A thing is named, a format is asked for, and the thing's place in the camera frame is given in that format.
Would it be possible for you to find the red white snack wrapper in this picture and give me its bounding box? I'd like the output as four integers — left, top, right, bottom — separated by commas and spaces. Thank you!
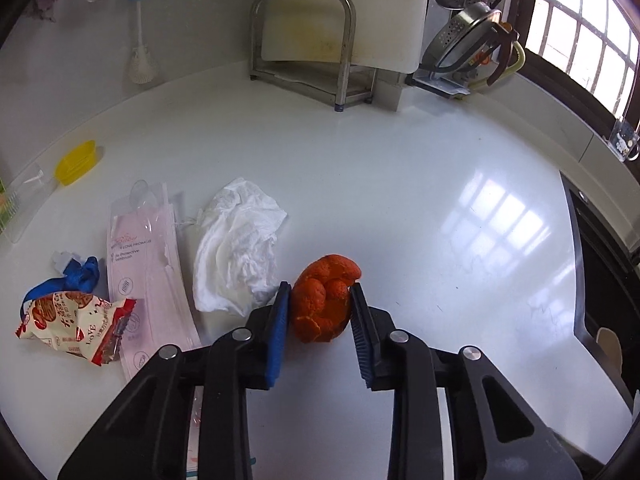
15, 292, 137, 366

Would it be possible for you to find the pink toothbrush package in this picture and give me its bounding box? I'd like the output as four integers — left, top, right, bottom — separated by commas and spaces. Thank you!
106, 179, 204, 480

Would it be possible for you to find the white tissue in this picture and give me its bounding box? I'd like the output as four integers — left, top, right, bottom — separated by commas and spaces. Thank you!
192, 178, 288, 318

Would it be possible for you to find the orange peel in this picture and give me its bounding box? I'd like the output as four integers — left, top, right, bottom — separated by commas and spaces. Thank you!
290, 255, 361, 344

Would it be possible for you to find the yellow plastic lid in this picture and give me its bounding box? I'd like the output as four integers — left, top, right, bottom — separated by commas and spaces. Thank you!
54, 140, 98, 186

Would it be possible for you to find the clear plastic container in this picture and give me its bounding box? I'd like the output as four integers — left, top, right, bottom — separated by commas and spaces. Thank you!
1, 162, 58, 244

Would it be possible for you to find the black kitchen sink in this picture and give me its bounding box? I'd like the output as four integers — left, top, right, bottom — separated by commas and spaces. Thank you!
561, 176, 639, 406

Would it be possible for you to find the cream ladle in sink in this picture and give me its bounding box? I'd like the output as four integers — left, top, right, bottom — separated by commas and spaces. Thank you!
596, 327, 623, 382

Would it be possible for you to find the yellow green seasoning pouch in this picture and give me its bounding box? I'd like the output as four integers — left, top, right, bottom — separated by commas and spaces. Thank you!
0, 181, 14, 230

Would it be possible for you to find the glass mug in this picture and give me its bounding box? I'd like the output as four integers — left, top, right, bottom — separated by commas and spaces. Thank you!
606, 117, 639, 162

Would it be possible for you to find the black lid rack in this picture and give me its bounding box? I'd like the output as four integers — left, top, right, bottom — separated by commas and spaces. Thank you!
405, 68, 471, 99

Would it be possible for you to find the blue white bottle brush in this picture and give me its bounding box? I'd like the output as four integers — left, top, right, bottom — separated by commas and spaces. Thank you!
128, 0, 158, 86

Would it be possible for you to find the steel cutting board rack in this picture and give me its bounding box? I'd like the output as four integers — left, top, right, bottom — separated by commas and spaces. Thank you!
248, 0, 378, 113

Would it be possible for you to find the window with bars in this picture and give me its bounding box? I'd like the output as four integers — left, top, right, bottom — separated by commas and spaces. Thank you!
525, 0, 639, 117

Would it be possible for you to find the white cutting board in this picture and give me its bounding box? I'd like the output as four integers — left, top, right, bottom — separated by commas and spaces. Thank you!
259, 0, 432, 74

